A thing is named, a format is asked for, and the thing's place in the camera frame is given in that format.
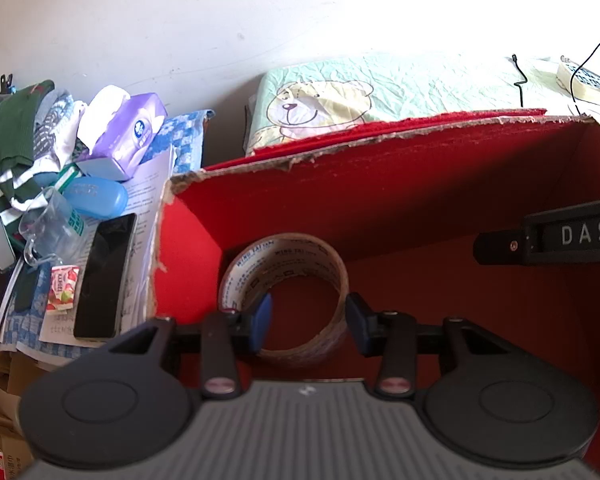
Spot purple tissue pack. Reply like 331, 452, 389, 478
76, 84, 168, 182

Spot cardboard carton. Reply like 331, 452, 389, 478
0, 351, 46, 479

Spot white paper documents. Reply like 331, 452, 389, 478
38, 148, 173, 348

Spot white power strip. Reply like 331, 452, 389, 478
556, 56, 600, 105

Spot black charging cable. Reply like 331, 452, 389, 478
510, 53, 529, 110

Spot green striped clothing pile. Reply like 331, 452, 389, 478
0, 79, 86, 237

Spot clear plastic cup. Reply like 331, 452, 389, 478
19, 186, 85, 268

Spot blue checkered cloth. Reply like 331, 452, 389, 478
0, 110, 213, 352

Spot black smartphone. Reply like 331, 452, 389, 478
73, 214, 137, 340

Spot blue glasses case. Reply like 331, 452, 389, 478
62, 177, 129, 220

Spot large red cardboard box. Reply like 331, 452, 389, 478
149, 113, 600, 470

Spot small red snack packet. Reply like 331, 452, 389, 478
46, 266, 80, 313

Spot clear packing tape roll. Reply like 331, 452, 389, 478
218, 233, 350, 366

